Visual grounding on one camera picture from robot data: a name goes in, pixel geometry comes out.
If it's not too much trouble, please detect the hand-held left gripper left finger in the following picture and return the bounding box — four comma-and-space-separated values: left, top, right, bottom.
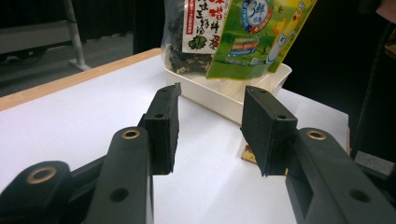
83, 82, 182, 224

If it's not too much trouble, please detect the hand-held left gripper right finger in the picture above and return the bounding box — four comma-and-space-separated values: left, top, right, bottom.
241, 86, 396, 224

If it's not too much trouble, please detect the small yellow and brown box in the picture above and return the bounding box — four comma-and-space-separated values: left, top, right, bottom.
241, 144, 289, 176

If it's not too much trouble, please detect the white plastic bin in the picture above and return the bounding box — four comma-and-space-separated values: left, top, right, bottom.
163, 62, 292, 125

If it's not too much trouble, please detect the clear bag of dried seaweed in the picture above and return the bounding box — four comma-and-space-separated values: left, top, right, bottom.
161, 0, 233, 76

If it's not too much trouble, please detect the yellow green spouted seasoning pouch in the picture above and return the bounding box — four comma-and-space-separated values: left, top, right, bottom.
205, 0, 318, 79

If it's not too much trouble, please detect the white metal stand leg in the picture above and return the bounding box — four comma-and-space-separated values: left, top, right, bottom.
63, 0, 92, 72

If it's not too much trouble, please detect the grey board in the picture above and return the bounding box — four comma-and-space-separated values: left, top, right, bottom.
0, 20, 76, 56

